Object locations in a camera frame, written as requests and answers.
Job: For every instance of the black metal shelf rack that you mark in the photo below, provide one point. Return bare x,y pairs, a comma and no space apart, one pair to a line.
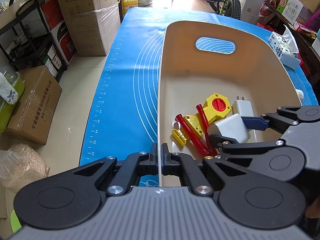
26,40

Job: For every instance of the floor cardboard box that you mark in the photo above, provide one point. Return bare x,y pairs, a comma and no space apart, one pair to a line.
33,114

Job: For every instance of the large stacked cardboard box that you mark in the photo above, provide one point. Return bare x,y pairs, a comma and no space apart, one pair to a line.
92,24

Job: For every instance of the large white power adapter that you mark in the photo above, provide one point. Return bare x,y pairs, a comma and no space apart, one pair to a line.
232,127

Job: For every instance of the red toy figure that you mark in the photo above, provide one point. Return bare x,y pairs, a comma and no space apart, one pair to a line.
195,129

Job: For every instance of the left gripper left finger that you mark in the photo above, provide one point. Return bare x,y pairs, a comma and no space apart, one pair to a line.
132,169

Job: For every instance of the green lidded plastic container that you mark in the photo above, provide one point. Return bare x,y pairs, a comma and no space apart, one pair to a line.
12,88

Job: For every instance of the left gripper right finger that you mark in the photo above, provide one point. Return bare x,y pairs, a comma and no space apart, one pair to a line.
186,169

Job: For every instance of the clear bag of grain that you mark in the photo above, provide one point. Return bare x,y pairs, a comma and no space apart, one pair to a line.
20,166

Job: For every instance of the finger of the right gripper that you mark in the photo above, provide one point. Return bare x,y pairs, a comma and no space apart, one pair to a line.
283,118
229,146

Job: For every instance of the small white usb charger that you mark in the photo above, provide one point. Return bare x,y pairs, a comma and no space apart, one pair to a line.
244,108

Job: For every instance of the dark wooden side shelf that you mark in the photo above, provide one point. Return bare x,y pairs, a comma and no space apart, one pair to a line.
309,56

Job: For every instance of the green white product box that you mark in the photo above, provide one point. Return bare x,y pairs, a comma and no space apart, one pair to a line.
290,10

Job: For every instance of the yellow toy launcher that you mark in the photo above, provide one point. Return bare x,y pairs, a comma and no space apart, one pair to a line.
215,108

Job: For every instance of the beige plastic storage bin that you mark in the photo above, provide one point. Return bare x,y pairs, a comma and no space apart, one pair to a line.
200,59

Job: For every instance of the yellow oil jug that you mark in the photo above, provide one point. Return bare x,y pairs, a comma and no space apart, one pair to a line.
128,4

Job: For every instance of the white tissue box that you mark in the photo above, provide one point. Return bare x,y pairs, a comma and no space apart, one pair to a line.
285,47

